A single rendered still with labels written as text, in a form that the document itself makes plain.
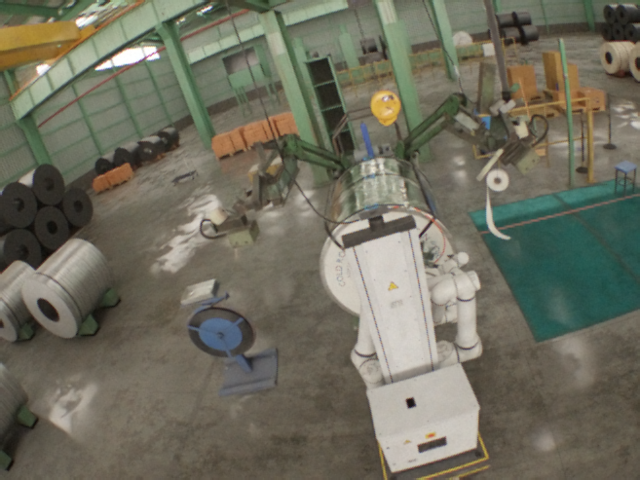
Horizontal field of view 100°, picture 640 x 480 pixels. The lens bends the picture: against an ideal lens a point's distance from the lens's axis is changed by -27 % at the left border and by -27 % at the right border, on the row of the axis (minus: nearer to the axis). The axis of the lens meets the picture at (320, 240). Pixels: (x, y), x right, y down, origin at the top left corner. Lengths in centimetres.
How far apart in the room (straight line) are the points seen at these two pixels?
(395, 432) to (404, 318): 61
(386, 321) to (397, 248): 44
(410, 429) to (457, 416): 25
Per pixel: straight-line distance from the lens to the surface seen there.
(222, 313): 322
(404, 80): 719
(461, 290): 204
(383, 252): 168
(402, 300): 186
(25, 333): 828
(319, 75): 896
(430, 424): 198
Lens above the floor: 256
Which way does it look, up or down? 28 degrees down
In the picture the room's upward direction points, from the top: 19 degrees counter-clockwise
